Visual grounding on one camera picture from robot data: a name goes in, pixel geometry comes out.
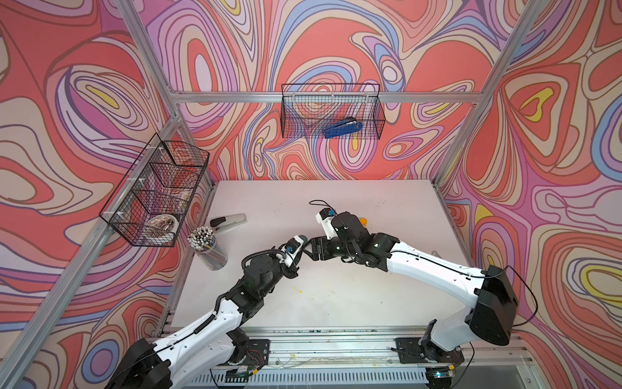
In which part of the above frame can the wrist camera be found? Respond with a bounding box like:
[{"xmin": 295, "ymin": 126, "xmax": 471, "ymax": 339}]
[
  {"xmin": 316, "ymin": 207, "xmax": 338, "ymax": 240},
  {"xmin": 280, "ymin": 235, "xmax": 309, "ymax": 264}
]

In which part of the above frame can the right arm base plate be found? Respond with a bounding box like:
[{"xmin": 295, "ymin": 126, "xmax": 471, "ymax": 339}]
[{"xmin": 391, "ymin": 337, "xmax": 465, "ymax": 366}]

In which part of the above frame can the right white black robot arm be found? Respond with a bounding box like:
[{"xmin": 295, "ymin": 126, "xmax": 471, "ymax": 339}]
[{"xmin": 311, "ymin": 207, "xmax": 518, "ymax": 353}]

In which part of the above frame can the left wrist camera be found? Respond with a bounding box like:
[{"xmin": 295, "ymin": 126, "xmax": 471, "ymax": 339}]
[{"xmin": 280, "ymin": 235, "xmax": 309, "ymax": 264}]

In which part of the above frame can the blue stapler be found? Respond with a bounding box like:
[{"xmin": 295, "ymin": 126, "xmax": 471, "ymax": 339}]
[{"xmin": 323, "ymin": 117, "xmax": 363, "ymax": 139}]

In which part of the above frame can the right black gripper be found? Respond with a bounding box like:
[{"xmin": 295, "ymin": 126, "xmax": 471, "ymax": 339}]
[{"xmin": 300, "ymin": 235, "xmax": 358, "ymax": 263}]

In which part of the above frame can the left black wire basket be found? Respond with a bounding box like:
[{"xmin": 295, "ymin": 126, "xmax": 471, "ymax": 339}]
[{"xmin": 99, "ymin": 135, "xmax": 210, "ymax": 247}]

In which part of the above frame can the black wire basket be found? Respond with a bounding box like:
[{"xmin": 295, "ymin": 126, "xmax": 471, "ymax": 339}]
[
  {"xmin": 99, "ymin": 135, "xmax": 210, "ymax": 247},
  {"xmin": 280, "ymin": 81, "xmax": 386, "ymax": 140}
]

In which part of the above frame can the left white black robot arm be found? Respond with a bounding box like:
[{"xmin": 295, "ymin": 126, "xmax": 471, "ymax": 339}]
[{"xmin": 105, "ymin": 236, "xmax": 309, "ymax": 388}]

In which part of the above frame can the cup of pencils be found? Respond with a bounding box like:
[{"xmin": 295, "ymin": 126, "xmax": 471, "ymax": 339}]
[{"xmin": 187, "ymin": 226, "xmax": 228, "ymax": 271}]

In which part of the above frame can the back black wire basket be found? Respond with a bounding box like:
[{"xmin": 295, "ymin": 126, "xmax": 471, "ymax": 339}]
[{"xmin": 280, "ymin": 81, "xmax": 386, "ymax": 140}]

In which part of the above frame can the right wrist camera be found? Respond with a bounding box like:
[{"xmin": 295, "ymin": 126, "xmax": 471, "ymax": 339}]
[{"xmin": 316, "ymin": 207, "xmax": 338, "ymax": 240}]

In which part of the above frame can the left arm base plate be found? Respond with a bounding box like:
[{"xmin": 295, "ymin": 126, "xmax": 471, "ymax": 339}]
[{"xmin": 227, "ymin": 339, "xmax": 271, "ymax": 366}]

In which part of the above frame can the grey stapler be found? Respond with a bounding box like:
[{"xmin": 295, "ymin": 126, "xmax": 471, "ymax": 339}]
[{"xmin": 209, "ymin": 213, "xmax": 247, "ymax": 231}]

